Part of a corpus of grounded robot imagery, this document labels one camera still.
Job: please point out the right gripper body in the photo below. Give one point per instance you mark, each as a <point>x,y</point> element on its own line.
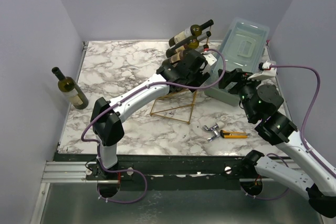
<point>233,77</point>

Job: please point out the wine bottle brown label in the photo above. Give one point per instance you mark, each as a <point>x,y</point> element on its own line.
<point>189,42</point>

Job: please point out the wine bottle white label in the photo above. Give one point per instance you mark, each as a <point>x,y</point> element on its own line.
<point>193,30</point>

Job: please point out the dark wine bottle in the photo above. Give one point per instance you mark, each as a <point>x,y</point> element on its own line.
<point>70,90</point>

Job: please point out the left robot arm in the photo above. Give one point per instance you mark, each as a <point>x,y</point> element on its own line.
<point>185,71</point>

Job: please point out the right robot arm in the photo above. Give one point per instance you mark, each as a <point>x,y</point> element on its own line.
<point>261,103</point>

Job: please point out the translucent green plastic toolbox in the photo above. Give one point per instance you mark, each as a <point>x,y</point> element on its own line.
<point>242,47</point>

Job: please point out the white plastic pipe fitting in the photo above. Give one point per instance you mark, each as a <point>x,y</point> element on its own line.
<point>222,121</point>

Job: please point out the yellow utility knife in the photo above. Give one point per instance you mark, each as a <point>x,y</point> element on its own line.
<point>227,134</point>

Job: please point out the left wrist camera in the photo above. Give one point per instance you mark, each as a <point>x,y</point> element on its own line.
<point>211,62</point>

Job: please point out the gold wire wine rack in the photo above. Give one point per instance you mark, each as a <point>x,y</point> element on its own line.
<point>177,106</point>

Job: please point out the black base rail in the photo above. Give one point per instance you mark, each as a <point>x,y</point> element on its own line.
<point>154,172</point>

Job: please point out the aluminium frame rail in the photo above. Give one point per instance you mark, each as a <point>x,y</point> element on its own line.
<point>64,172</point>

